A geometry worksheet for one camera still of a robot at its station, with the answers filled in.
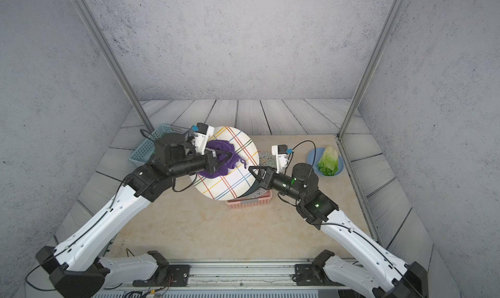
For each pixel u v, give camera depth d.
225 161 0.62
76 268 0.37
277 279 0.73
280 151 0.61
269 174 0.57
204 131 0.57
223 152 0.62
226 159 0.62
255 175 0.64
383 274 0.39
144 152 1.10
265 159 0.64
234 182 0.66
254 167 0.65
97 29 0.79
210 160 0.55
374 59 0.87
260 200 0.87
